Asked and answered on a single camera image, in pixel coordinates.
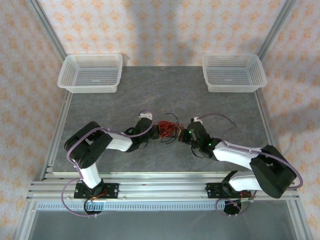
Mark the black round cable port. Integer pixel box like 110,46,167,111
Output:
223,199,251,217
83,199,105,218

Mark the grey metal panel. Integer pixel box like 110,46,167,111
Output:
29,209,298,240

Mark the grey slotted cable duct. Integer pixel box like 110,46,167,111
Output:
36,201,227,211

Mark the aluminium frame leg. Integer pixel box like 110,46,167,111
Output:
287,199,313,240
13,199,38,240

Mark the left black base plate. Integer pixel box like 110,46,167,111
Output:
73,182,120,200

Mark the aluminium frame post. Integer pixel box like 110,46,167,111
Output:
257,0,298,61
26,0,68,61

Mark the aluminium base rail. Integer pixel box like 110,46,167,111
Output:
26,171,300,202

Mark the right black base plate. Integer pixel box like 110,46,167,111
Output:
205,182,255,200

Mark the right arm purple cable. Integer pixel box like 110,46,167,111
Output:
197,113,305,218

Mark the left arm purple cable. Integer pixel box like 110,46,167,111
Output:
61,109,155,218

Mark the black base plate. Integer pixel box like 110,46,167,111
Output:
205,182,255,200
73,182,120,200

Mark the white perforated plastic basket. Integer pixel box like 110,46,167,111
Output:
57,53,124,94
201,52,268,94

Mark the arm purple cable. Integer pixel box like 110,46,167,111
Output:
197,113,305,218
61,109,155,218

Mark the aluminium table side rail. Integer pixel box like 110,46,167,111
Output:
39,89,73,181
253,89,287,181

